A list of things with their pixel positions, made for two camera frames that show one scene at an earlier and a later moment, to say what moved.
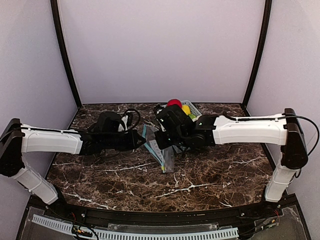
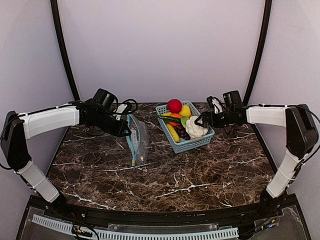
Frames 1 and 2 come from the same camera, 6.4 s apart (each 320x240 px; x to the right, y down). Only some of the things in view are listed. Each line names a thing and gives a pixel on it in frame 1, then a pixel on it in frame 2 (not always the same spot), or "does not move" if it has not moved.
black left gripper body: [135, 139] -> [119, 127]
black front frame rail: [236, 216] does not move
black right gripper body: [162, 139] -> [210, 119]
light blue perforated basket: [193, 110] does not move
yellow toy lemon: [186, 109] does not move
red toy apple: [174, 101] does not move
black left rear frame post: [61, 42] does not move
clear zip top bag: [165, 158] -> [137, 140]
